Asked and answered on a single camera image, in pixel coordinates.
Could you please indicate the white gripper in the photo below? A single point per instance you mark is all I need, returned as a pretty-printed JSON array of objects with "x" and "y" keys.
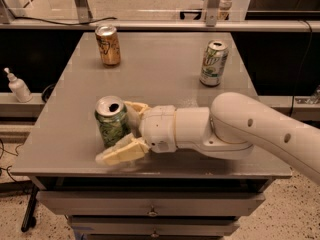
[{"x": 158, "y": 128}]

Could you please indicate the green soda can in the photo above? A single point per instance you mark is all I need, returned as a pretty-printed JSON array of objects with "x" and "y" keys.
[{"x": 112, "y": 120}]

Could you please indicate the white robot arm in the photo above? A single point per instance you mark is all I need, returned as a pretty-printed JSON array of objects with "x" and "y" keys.
[{"x": 228, "y": 129}]

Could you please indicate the gold brown soda can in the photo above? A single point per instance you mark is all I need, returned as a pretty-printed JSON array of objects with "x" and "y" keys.
[{"x": 108, "y": 44}]

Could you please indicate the white green 7up can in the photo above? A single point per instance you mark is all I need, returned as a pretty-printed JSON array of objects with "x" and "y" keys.
[{"x": 213, "y": 64}]

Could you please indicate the grey upper drawer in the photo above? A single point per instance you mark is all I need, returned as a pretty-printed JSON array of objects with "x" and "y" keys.
[{"x": 150, "y": 204}]

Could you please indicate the grey drawer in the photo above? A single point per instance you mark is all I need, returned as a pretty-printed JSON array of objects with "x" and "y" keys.
[
  {"x": 157, "y": 226},
  {"x": 150, "y": 204}
]

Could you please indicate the grey lower drawer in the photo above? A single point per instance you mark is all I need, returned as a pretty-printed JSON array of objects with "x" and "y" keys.
[{"x": 157, "y": 226}]

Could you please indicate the white pump bottle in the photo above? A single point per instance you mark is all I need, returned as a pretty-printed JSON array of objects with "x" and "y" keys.
[{"x": 18, "y": 87}]

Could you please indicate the black stand leg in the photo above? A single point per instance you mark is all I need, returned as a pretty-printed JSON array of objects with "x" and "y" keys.
[{"x": 29, "y": 220}]

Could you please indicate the metal upright post left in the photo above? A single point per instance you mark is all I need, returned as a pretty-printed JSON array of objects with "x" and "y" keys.
[{"x": 83, "y": 11}]

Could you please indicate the metal upright post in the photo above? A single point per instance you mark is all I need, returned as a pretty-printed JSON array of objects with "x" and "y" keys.
[
  {"x": 83, "y": 11},
  {"x": 211, "y": 12}
]

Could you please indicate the metal upright post right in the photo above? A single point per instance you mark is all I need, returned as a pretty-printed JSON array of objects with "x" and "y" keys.
[{"x": 211, "y": 12}]

